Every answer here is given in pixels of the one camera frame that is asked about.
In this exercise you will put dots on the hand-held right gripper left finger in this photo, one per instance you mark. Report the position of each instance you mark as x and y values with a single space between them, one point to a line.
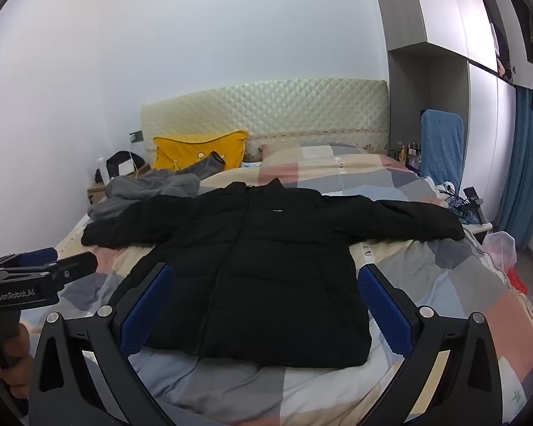
146 313

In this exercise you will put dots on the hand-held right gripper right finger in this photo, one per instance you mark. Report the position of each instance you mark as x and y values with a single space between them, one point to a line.
386 313

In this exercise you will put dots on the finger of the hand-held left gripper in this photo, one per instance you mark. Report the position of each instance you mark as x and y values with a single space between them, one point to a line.
77 266
37 255

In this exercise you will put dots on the black puffer jacket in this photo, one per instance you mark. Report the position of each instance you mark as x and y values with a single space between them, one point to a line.
271 275

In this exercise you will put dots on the person's left hand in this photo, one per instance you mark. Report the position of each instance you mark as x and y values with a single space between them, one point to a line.
18 364

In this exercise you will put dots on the patchwork duvet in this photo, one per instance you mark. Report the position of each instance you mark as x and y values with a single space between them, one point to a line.
448 284

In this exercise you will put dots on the wooden nightstand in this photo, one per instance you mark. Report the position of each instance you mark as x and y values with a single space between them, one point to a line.
95 193

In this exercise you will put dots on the clear water bottle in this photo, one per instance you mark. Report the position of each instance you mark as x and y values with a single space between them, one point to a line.
101 164

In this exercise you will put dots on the white box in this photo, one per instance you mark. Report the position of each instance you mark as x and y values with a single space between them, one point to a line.
127 167

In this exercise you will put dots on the black bag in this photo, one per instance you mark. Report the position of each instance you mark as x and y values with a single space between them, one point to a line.
113 162

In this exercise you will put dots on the grey fleece garment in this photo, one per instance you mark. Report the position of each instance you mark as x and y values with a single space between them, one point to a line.
160 184

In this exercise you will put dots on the white side table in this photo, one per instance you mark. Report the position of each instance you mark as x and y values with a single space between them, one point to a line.
477 230

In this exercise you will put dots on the white plastic bag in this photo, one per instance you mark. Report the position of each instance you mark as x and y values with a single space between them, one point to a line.
499 248

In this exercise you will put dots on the red bag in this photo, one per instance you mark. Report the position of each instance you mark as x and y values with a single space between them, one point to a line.
517 279

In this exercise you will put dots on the black device on stand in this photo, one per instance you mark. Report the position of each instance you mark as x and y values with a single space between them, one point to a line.
474 199

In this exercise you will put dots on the row of small bottles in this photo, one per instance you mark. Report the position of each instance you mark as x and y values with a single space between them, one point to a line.
408 151

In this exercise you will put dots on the yellow pillow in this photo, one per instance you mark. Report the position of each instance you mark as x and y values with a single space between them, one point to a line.
191 146

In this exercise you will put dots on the blue towel-covered chair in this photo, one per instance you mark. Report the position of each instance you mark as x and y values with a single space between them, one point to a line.
442 146

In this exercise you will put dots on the pink pillow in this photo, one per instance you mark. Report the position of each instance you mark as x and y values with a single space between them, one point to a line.
271 148

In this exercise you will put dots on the blue curtain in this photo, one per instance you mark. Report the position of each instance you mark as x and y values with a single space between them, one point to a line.
517 155

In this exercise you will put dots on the cream quilted headboard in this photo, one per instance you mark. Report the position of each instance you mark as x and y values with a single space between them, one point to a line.
293 106

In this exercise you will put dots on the grey and white wardrobe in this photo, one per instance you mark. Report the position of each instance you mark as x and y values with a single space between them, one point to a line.
431 17

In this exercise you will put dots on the wall socket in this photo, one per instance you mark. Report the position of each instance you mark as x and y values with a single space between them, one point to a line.
136 136

